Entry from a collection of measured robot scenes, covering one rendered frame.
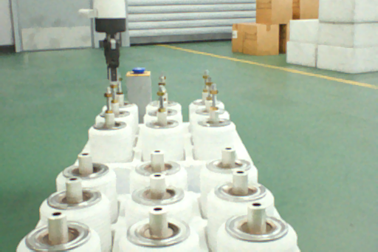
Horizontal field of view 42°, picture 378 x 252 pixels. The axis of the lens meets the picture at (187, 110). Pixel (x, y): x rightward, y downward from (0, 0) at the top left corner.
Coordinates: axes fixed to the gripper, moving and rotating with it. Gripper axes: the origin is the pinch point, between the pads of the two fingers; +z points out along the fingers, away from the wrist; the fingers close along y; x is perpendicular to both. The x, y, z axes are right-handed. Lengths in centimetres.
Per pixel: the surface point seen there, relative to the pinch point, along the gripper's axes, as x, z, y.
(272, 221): -14, 10, -69
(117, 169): 1.2, 17.5, -19.9
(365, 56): -195, 20, 199
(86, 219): 8, 11, -59
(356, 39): -187, 8, 199
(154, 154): -3.1, 7.0, -45.4
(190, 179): -14.2, 20.2, -22.7
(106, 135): 3.0, 10.6, -16.6
